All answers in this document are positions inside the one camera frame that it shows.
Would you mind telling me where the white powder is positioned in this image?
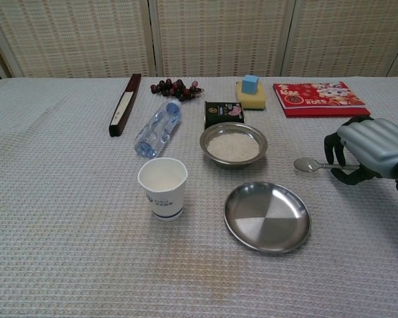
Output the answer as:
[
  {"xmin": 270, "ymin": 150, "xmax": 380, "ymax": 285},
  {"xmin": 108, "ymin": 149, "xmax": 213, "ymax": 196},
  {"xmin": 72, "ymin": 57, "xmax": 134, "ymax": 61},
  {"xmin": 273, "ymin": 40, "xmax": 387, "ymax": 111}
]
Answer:
[{"xmin": 207, "ymin": 134, "xmax": 261, "ymax": 158}]

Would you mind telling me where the black luncheon meat can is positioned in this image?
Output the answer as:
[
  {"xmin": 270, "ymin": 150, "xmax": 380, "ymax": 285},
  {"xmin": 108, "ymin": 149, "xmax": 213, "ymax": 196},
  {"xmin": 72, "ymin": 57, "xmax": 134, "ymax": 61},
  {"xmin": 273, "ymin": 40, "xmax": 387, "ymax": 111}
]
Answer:
[{"xmin": 204, "ymin": 101, "xmax": 247, "ymax": 131}]

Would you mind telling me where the steel plate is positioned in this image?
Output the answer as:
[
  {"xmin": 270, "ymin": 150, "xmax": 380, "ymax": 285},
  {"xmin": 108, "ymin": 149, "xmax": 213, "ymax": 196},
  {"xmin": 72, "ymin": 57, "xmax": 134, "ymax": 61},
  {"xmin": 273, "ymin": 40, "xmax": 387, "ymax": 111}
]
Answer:
[{"xmin": 223, "ymin": 181, "xmax": 311, "ymax": 255}]

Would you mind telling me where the yellow sponge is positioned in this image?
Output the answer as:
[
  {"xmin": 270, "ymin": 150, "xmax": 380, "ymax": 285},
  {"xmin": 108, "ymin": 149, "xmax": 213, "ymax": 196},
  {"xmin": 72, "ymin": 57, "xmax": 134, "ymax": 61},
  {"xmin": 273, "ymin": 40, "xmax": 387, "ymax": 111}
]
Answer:
[{"xmin": 235, "ymin": 81, "xmax": 267, "ymax": 112}]

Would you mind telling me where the dark red grape bunch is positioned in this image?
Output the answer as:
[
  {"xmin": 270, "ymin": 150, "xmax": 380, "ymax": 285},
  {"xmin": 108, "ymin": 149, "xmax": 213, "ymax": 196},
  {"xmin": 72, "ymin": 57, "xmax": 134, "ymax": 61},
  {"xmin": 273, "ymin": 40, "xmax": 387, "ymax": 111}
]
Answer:
[{"xmin": 150, "ymin": 78, "xmax": 205, "ymax": 102}]

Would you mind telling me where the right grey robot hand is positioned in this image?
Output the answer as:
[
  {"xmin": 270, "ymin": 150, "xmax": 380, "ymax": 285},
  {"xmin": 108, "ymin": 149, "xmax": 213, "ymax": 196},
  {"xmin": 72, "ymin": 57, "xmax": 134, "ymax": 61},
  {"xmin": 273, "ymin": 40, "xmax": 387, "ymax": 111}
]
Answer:
[{"xmin": 324, "ymin": 115, "xmax": 398, "ymax": 186}]

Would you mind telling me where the steel bowl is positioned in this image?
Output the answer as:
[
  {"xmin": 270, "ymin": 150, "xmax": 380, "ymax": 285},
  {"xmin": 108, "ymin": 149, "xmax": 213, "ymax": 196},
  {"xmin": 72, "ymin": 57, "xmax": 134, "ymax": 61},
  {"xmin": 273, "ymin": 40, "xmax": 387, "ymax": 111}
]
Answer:
[{"xmin": 199, "ymin": 121, "xmax": 269, "ymax": 170}]

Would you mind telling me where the dark brown folded fan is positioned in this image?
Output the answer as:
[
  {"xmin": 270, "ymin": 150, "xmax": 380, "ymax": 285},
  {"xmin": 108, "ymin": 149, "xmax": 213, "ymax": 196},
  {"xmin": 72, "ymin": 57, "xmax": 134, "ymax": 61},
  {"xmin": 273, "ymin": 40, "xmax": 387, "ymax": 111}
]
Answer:
[{"xmin": 108, "ymin": 73, "xmax": 142, "ymax": 138}]

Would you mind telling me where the beige woven screen panel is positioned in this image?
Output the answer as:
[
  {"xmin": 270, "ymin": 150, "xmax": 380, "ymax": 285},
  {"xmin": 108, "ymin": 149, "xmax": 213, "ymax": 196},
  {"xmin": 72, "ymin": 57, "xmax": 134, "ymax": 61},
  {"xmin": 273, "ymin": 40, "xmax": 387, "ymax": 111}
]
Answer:
[
  {"xmin": 0, "ymin": 0, "xmax": 153, "ymax": 79},
  {"xmin": 285, "ymin": 0, "xmax": 398, "ymax": 78},
  {"xmin": 149, "ymin": 0, "xmax": 298, "ymax": 78}
]

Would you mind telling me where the blue cube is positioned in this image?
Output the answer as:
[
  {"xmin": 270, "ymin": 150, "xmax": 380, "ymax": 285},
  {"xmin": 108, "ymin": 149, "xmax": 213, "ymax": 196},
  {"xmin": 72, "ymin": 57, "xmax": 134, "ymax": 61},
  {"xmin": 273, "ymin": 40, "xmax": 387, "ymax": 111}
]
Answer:
[{"xmin": 241, "ymin": 74, "xmax": 261, "ymax": 94}]

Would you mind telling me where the white paper cup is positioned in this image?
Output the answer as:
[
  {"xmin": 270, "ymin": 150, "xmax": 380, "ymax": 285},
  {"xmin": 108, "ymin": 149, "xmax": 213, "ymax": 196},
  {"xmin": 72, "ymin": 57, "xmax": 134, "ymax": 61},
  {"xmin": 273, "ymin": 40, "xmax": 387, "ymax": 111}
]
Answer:
[{"xmin": 137, "ymin": 157, "xmax": 188, "ymax": 222}]

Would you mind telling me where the clear plastic water bottle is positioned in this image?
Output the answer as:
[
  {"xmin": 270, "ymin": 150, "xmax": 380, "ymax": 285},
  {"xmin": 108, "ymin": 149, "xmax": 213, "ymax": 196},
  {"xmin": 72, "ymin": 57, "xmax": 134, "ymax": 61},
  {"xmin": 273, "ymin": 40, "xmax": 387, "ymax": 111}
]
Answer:
[{"xmin": 133, "ymin": 100, "xmax": 182, "ymax": 158}]

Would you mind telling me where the metal spoon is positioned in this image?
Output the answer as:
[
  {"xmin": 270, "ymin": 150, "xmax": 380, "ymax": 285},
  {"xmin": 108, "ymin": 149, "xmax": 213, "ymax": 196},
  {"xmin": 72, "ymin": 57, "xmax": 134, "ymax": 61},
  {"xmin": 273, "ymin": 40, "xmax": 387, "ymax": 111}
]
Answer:
[{"xmin": 293, "ymin": 157, "xmax": 361, "ymax": 174}]

